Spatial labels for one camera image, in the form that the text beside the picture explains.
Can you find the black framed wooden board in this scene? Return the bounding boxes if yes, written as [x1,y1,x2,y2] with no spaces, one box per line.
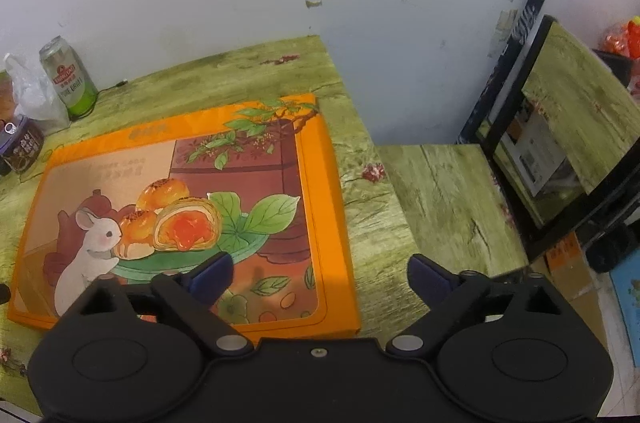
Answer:
[480,14,639,261]

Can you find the purple lidded porridge can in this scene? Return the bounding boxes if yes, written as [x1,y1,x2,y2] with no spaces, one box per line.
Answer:
[1,115,44,174]

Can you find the orange dried snack bag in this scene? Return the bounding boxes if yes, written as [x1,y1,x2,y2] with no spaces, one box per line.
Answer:
[0,71,16,122]

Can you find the orange mooncake gift box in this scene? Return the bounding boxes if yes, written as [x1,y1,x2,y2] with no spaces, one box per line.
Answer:
[9,94,360,340]

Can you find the white plastic bag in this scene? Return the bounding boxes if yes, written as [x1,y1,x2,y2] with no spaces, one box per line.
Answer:
[3,53,70,135]

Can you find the black usb cable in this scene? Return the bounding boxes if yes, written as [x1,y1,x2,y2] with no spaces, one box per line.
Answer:
[96,79,130,95]

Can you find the Tsingtao beer can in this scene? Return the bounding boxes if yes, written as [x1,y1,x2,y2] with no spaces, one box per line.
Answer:
[39,36,99,120]

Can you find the black leaning strip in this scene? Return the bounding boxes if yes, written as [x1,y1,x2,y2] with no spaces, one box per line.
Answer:
[457,0,546,143]

